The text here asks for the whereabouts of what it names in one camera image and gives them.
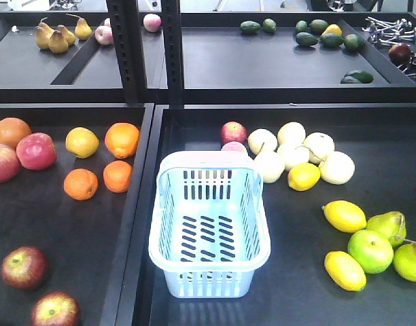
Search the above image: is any light blue plastic basket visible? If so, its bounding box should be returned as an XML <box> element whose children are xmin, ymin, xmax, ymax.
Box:
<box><xmin>148</xmin><ymin>151</ymin><xmax>271</xmax><ymax>298</ymax></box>

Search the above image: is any pink peach behind basket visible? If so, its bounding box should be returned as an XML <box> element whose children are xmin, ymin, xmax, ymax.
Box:
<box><xmin>221</xmin><ymin>141</ymin><xmax>248</xmax><ymax>155</ymax></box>

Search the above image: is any white melon three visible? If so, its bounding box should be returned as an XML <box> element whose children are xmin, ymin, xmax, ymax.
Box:
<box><xmin>302</xmin><ymin>132</ymin><xmax>335</xmax><ymax>164</ymax></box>

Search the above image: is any green avocado three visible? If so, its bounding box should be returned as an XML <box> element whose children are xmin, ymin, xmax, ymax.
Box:
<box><xmin>295</xmin><ymin>20</ymin><xmax>308</xmax><ymax>33</ymax></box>

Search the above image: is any brown pear three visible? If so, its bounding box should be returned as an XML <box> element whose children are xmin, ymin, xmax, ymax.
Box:
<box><xmin>57</xmin><ymin>24</ymin><xmax>76</xmax><ymax>46</ymax></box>

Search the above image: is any orange behind red apples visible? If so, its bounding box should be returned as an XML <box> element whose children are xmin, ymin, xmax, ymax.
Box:
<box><xmin>0</xmin><ymin>117</ymin><xmax>32</xmax><ymax>149</ymax></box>

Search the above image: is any red apple right tray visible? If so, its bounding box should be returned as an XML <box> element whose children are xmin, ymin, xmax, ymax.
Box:
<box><xmin>220</xmin><ymin>121</ymin><xmax>247</xmax><ymax>145</ymax></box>

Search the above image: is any white melon one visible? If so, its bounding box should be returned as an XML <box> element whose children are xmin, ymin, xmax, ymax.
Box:
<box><xmin>247</xmin><ymin>128</ymin><xmax>278</xmax><ymax>156</ymax></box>

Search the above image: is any white melon five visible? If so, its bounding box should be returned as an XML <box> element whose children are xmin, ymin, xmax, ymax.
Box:
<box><xmin>254</xmin><ymin>151</ymin><xmax>285</xmax><ymax>183</ymax></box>

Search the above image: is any white melon four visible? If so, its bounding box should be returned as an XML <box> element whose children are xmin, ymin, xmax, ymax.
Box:
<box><xmin>277</xmin><ymin>143</ymin><xmax>310</xmax><ymax>171</ymax></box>

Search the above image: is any large orange with nub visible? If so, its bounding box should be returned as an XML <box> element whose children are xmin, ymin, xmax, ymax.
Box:
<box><xmin>104</xmin><ymin>122</ymin><xmax>140</xmax><ymax>159</ymax></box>

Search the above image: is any white melon two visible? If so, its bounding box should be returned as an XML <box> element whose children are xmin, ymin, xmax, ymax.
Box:
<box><xmin>277</xmin><ymin>122</ymin><xmax>306</xmax><ymax>145</ymax></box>

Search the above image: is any small orange right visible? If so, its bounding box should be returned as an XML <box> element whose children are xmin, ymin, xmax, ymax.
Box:
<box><xmin>103</xmin><ymin>160</ymin><xmax>133</xmax><ymax>194</ymax></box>

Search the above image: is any small orange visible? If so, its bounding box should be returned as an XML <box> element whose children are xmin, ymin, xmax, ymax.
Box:
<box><xmin>63</xmin><ymin>168</ymin><xmax>99</xmax><ymax>201</ymax></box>
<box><xmin>103</xmin><ymin>160</ymin><xmax>133</xmax><ymax>194</ymax></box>

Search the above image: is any yellow lemon near melons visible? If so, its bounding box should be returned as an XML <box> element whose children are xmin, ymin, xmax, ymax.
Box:
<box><xmin>288</xmin><ymin>162</ymin><xmax>321</xmax><ymax>192</ymax></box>

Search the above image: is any black upper display tray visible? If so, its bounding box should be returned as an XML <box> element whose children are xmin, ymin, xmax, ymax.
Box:
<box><xmin>0</xmin><ymin>11</ymin><xmax>416</xmax><ymax>104</ymax></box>

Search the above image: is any yellow round citrus fruit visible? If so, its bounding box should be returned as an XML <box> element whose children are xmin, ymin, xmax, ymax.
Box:
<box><xmin>65</xmin><ymin>127</ymin><xmax>100</xmax><ymax>159</ymax></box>

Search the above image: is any small orange left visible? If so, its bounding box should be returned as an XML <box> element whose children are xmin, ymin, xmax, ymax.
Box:
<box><xmin>63</xmin><ymin>168</ymin><xmax>99</xmax><ymax>201</ymax></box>

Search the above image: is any white melon six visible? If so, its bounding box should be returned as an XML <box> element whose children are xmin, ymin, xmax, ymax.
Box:
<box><xmin>319</xmin><ymin>151</ymin><xmax>356</xmax><ymax>185</ymax></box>

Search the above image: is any green avocado one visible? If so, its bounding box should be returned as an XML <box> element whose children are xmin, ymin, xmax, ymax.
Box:
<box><xmin>240</xmin><ymin>20</ymin><xmax>261</xmax><ymax>35</ymax></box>

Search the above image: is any yellow lemon middle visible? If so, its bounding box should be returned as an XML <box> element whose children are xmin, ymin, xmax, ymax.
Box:
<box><xmin>322</xmin><ymin>200</ymin><xmax>366</xmax><ymax>234</ymax></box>

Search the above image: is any green avocado two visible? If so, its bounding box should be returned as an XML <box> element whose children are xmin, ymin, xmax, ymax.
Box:
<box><xmin>262</xmin><ymin>18</ymin><xmax>277</xmax><ymax>33</ymax></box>

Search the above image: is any green avocado five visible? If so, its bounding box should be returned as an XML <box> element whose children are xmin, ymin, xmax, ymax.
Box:
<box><xmin>295</xmin><ymin>32</ymin><xmax>319</xmax><ymax>47</ymax></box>

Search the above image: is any wooden black produce stand left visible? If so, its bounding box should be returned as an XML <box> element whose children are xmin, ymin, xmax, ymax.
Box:
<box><xmin>0</xmin><ymin>104</ymin><xmax>154</xmax><ymax>325</ymax></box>

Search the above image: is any pink apple upper tray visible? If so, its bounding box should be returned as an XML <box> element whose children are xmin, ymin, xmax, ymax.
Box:
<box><xmin>94</xmin><ymin>25</ymin><xmax>114</xmax><ymax>46</ymax></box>

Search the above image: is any green avocado front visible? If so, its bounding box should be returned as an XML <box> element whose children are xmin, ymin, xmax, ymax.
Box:
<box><xmin>341</xmin><ymin>70</ymin><xmax>374</xmax><ymax>84</ymax></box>

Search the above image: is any large red apple right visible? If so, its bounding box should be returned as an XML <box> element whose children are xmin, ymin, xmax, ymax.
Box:
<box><xmin>16</xmin><ymin>132</ymin><xmax>57</xmax><ymax>170</ymax></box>

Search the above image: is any large red apple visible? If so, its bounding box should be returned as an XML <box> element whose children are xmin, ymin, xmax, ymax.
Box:
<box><xmin>16</xmin><ymin>132</ymin><xmax>57</xmax><ymax>170</ymax></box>
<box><xmin>0</xmin><ymin>144</ymin><xmax>21</xmax><ymax>183</ymax></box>

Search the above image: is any green avocado six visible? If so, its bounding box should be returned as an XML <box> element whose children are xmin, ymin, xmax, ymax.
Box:
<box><xmin>319</xmin><ymin>33</ymin><xmax>344</xmax><ymax>48</ymax></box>

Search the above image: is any green avocado four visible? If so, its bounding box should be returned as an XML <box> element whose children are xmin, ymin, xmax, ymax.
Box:
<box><xmin>309</xmin><ymin>19</ymin><xmax>329</xmax><ymax>35</ymax></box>

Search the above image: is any yellow lemon front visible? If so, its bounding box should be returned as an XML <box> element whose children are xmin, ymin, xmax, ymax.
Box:
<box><xmin>324</xmin><ymin>251</ymin><xmax>367</xmax><ymax>291</ymax></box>

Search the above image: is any black produce stand right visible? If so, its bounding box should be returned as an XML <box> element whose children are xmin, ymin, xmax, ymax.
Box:
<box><xmin>133</xmin><ymin>105</ymin><xmax>416</xmax><ymax>325</ymax></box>

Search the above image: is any brown pear four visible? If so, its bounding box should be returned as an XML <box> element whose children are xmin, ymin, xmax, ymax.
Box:
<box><xmin>67</xmin><ymin>14</ymin><xmax>92</xmax><ymax>41</ymax></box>

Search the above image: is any yellow mango among avocados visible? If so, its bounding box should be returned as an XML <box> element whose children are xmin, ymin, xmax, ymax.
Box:
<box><xmin>322</xmin><ymin>24</ymin><xmax>343</xmax><ymax>36</ymax></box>

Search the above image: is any green apple centre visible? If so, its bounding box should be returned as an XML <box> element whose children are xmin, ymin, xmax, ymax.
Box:
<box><xmin>347</xmin><ymin>230</ymin><xmax>394</xmax><ymax>274</ymax></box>

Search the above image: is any green avocado seven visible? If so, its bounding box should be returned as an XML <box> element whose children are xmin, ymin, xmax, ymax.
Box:
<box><xmin>343</xmin><ymin>33</ymin><xmax>364</xmax><ymax>52</ymax></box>

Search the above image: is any brown pear two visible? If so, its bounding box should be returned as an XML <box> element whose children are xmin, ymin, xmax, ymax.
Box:
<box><xmin>48</xmin><ymin>30</ymin><xmax>69</xmax><ymax>54</ymax></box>

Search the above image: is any green pear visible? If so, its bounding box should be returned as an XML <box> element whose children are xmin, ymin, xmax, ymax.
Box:
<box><xmin>366</xmin><ymin>211</ymin><xmax>407</xmax><ymax>248</ymax></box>

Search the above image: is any large red apple left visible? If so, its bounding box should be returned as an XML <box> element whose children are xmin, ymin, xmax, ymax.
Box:
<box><xmin>0</xmin><ymin>144</ymin><xmax>21</xmax><ymax>183</ymax></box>

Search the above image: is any pink apple behind post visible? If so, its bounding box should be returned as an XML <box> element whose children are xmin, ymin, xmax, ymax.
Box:
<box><xmin>143</xmin><ymin>14</ymin><xmax>162</xmax><ymax>33</ymax></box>

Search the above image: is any black shelf upright post right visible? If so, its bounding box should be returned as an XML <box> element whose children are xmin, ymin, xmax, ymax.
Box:
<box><xmin>161</xmin><ymin>0</ymin><xmax>184</xmax><ymax>105</ymax></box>

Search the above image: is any black shelf upright post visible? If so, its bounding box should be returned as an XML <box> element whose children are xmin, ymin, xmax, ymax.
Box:
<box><xmin>106</xmin><ymin>0</ymin><xmax>147</xmax><ymax>103</ymax></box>
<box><xmin>161</xmin><ymin>0</ymin><xmax>184</xmax><ymax>105</ymax></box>

